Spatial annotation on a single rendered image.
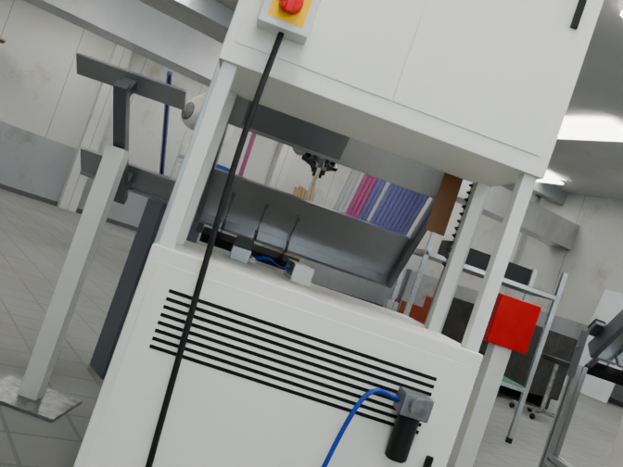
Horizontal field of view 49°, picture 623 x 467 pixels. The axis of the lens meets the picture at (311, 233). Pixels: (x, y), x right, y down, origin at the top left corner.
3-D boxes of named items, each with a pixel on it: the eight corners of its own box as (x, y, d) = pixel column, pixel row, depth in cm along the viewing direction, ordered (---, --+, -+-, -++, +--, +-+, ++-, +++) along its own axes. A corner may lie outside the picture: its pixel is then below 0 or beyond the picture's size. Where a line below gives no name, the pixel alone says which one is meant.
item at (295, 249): (197, 221, 223) (204, 208, 229) (385, 286, 230) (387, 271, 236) (198, 219, 222) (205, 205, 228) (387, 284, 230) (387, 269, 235)
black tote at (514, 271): (444, 257, 427) (450, 240, 427) (436, 256, 444) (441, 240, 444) (527, 286, 433) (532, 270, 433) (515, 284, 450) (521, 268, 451)
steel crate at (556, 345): (559, 414, 680) (583, 342, 683) (479, 392, 631) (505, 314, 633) (498, 384, 761) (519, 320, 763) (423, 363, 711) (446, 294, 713)
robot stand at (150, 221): (89, 363, 270) (148, 196, 272) (132, 372, 280) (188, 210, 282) (100, 379, 255) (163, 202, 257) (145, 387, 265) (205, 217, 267)
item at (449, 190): (423, 229, 171) (467, 99, 172) (443, 236, 172) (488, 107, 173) (424, 229, 170) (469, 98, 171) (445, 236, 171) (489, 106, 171)
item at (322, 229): (201, 214, 224) (203, 208, 227) (387, 279, 231) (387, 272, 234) (213, 171, 212) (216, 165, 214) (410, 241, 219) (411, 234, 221)
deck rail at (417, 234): (385, 286, 230) (387, 273, 235) (390, 288, 231) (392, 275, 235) (488, 120, 183) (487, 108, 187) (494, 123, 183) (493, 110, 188)
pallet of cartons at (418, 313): (450, 337, 1415) (460, 307, 1417) (419, 328, 1367) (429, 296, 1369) (413, 321, 1513) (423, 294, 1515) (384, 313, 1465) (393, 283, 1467)
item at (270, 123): (225, 131, 198) (229, 121, 202) (434, 207, 205) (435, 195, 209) (254, 31, 176) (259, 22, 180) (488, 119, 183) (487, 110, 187)
